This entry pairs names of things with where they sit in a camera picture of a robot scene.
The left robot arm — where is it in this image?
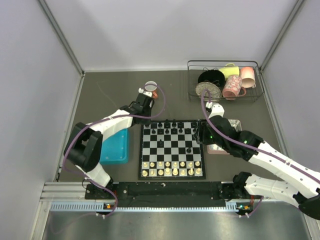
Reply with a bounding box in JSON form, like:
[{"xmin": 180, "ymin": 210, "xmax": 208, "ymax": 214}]
[{"xmin": 62, "ymin": 91, "xmax": 155, "ymax": 199}]

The orange mug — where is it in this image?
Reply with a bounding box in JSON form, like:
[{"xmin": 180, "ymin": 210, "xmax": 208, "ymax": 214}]
[{"xmin": 144, "ymin": 81, "xmax": 158, "ymax": 99}]

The purple cable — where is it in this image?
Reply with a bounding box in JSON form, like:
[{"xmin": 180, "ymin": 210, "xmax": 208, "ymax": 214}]
[
  {"xmin": 61, "ymin": 84, "xmax": 166, "ymax": 218},
  {"xmin": 200, "ymin": 88, "xmax": 320, "ymax": 217}
]

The pink metal tray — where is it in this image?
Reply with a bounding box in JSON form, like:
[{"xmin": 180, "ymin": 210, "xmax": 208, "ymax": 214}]
[{"xmin": 206, "ymin": 119, "xmax": 242, "ymax": 155}]

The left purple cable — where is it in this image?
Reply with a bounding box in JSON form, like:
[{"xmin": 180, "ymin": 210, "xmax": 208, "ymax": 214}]
[{"xmin": 61, "ymin": 84, "xmax": 166, "ymax": 218}]

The chess board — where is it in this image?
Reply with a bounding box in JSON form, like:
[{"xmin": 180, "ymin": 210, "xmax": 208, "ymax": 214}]
[{"xmin": 138, "ymin": 120, "xmax": 206, "ymax": 180}]

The blue plastic tray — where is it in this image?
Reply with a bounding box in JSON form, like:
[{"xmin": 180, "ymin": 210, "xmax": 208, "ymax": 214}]
[{"xmin": 99, "ymin": 129, "xmax": 130, "ymax": 165}]

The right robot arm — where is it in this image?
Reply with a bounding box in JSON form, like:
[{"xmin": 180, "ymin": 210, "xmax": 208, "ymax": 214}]
[{"xmin": 194, "ymin": 115, "xmax": 320, "ymax": 220}]

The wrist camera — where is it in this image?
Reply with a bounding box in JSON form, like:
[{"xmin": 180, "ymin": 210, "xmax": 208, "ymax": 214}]
[
  {"xmin": 205, "ymin": 101, "xmax": 225, "ymax": 119},
  {"xmin": 138, "ymin": 87, "xmax": 153, "ymax": 98}
]

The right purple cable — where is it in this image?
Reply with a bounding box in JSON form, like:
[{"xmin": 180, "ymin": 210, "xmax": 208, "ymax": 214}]
[{"xmin": 200, "ymin": 88, "xmax": 320, "ymax": 217}]

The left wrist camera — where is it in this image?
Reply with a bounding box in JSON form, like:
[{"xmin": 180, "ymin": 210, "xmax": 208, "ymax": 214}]
[{"xmin": 138, "ymin": 87, "xmax": 153, "ymax": 98}]

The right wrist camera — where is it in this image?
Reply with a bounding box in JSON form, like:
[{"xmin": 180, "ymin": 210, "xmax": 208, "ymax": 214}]
[{"xmin": 205, "ymin": 101, "xmax": 225, "ymax": 119}]

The patterned plate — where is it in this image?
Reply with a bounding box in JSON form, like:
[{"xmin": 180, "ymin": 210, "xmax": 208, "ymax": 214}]
[{"xmin": 195, "ymin": 81, "xmax": 222, "ymax": 101}]

